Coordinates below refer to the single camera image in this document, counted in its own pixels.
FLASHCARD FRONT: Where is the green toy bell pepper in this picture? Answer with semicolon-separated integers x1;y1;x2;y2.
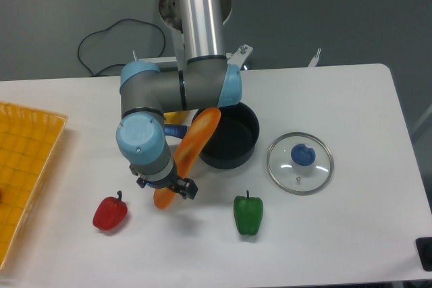
234;190;264;236

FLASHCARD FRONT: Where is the black object at table corner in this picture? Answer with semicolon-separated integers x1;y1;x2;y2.
415;237;432;272

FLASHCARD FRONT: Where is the yellow plastic basket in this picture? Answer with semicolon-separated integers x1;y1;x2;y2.
1;101;68;268

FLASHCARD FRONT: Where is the orange toy baguette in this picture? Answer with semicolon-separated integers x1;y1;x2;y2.
153;107;222;210

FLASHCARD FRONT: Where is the yellow toy bell pepper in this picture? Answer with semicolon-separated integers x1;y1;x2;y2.
164;111;188;125

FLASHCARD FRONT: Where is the red toy bell pepper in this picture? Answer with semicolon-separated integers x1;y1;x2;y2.
92;190;128;231

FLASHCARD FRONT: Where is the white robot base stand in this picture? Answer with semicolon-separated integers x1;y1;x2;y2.
131;0;254;76

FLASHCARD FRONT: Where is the black cable on floor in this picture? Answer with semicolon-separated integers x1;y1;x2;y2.
77;18;167;77

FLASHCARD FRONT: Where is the dark pot with blue handle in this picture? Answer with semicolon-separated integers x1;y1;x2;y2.
165;103;259;169

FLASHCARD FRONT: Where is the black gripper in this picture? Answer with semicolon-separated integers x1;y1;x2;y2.
130;164;198;199

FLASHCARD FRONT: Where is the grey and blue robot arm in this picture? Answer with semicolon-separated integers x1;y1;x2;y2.
115;0;242;199

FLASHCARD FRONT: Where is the glass lid with blue knob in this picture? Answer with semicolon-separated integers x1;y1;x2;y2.
266;132;335;196

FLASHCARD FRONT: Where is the white bracket behind table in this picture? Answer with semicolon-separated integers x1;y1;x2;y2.
308;48;321;67

